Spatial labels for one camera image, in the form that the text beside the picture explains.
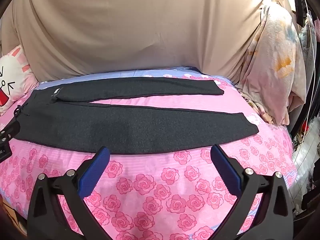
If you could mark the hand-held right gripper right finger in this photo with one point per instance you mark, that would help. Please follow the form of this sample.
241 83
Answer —
226 170

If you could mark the black metal frame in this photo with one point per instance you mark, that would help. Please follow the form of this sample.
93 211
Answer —
303 110

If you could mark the white rabbit face cushion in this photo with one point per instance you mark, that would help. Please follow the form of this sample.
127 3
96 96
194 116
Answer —
12 80

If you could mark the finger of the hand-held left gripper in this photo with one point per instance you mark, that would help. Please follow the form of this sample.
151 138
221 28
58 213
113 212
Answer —
12 128

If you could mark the dark grey pants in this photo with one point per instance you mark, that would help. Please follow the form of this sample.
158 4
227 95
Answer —
125 130

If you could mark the pink rose print bed sheet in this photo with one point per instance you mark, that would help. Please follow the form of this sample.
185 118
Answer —
150 180

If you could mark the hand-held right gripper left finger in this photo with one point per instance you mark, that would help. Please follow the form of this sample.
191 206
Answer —
96 170

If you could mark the beige cloth cover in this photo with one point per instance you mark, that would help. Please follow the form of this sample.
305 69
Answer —
125 30

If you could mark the hanging clothes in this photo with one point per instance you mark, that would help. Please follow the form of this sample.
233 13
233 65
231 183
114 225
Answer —
308 37

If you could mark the pale floral blanket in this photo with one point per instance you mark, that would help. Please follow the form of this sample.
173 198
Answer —
270 67

